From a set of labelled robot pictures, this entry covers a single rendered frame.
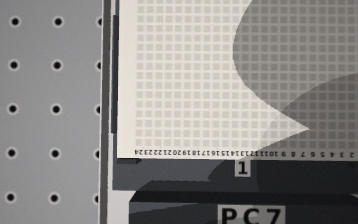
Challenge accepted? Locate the grey plate carrier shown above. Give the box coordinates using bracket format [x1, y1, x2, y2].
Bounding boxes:
[111, 0, 358, 224]

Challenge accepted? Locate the white multi-well plate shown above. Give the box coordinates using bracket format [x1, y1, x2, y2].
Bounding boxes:
[117, 0, 358, 161]

